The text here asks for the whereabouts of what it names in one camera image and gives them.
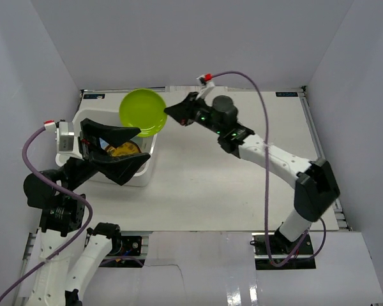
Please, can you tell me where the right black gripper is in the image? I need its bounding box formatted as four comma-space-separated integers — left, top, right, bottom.
165, 92, 223, 136

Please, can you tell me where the yellow patterned plate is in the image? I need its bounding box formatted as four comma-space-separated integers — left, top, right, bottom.
105, 141, 141, 157

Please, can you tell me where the lime green round plate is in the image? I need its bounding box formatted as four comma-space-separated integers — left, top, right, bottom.
118, 89, 167, 138

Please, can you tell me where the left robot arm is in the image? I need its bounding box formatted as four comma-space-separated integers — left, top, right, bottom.
22, 119, 151, 305

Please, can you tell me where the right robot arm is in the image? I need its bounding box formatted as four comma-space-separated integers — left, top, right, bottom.
164, 92, 340, 254

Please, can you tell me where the white plastic bin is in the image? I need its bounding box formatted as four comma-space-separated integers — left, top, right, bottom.
54, 109, 157, 188

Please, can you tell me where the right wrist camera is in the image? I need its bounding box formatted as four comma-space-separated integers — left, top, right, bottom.
197, 74, 215, 99

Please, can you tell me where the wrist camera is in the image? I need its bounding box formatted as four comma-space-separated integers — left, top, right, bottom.
56, 121, 75, 152
197, 74, 215, 99

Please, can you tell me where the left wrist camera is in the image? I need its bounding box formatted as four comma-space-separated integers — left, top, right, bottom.
56, 121, 75, 152

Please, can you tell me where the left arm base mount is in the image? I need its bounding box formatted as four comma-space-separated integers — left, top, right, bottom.
100, 235, 145, 268

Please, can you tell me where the aluminium frame rail right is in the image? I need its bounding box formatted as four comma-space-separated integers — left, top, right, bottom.
299, 85, 353, 231

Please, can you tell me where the aluminium frame rail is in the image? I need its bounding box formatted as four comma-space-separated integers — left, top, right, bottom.
22, 89, 84, 265
299, 85, 353, 231

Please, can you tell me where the aluminium frame rail left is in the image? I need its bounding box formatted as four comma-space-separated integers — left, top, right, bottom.
22, 89, 84, 265

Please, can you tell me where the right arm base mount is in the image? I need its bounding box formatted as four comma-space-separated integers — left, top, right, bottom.
250, 234, 317, 271

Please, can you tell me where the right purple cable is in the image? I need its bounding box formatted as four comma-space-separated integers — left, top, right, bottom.
209, 70, 327, 268

